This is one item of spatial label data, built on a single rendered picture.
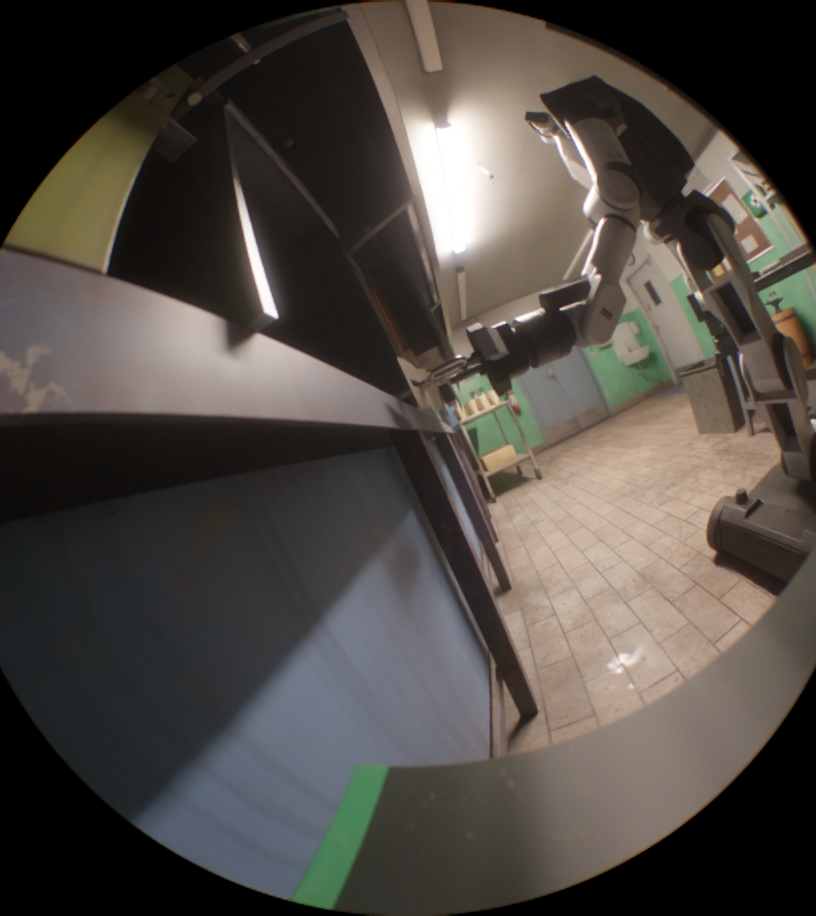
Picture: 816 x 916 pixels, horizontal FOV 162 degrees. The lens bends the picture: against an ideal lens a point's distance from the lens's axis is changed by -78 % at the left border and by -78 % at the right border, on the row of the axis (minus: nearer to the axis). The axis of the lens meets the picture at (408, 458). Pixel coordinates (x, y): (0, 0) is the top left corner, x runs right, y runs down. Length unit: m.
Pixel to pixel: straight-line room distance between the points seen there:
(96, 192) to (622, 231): 0.59
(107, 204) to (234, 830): 0.25
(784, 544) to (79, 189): 1.13
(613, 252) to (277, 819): 0.68
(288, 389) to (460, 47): 2.01
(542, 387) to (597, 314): 4.48
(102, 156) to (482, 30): 1.99
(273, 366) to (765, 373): 0.95
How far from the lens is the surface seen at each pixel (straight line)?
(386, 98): 0.83
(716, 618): 1.04
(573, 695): 0.92
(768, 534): 1.02
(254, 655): 0.16
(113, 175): 0.17
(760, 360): 0.92
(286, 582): 0.19
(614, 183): 0.58
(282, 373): 0.16
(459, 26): 2.02
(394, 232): 1.43
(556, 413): 4.96
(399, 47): 1.90
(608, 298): 0.50
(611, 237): 0.56
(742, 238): 4.37
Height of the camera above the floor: 0.76
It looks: level
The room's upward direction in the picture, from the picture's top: 25 degrees counter-clockwise
